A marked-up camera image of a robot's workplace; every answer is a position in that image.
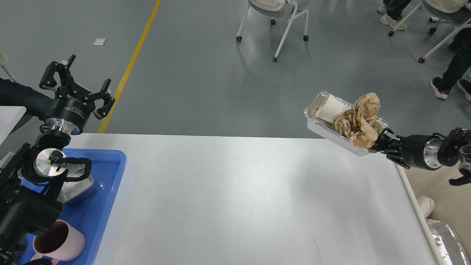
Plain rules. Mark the pink mug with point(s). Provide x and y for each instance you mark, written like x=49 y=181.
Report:
x=61 y=243

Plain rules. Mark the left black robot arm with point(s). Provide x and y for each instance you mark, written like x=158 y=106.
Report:
x=32 y=181

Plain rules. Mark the white paper cup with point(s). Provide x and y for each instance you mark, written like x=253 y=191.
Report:
x=330 y=108

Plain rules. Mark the person in dark jeans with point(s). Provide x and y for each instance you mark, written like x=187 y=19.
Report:
x=18 y=95

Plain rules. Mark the white chair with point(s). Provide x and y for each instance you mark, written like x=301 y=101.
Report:
x=289 y=9
x=456 y=12

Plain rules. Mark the white chair centre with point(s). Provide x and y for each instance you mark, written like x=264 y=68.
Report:
x=289 y=9

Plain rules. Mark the beige plastic bin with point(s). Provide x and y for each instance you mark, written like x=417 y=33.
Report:
x=452 y=203

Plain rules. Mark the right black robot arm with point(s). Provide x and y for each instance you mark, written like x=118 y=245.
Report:
x=455 y=149

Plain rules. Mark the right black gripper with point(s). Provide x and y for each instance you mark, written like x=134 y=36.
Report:
x=419 y=151

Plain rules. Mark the seated person's feet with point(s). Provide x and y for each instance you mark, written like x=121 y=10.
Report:
x=391 y=11

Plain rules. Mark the blue plastic tray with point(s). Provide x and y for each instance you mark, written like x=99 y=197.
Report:
x=89 y=217

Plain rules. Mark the walking person's legs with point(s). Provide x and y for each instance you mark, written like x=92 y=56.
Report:
x=458 y=66

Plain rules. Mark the white chair right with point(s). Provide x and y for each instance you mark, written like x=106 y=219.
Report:
x=456 y=12

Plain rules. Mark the white floor label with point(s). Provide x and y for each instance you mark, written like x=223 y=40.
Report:
x=99 y=41

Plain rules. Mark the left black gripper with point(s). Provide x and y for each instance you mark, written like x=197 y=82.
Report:
x=66 y=111

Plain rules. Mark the aluminium foil tray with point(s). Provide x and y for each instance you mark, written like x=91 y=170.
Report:
x=327 y=130

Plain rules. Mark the stainless steel rectangular container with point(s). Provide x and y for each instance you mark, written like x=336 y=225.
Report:
x=74 y=193

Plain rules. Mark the white cup in bin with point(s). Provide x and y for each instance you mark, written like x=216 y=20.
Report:
x=426 y=205

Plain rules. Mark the brown paper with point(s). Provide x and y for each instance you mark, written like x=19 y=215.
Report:
x=359 y=124

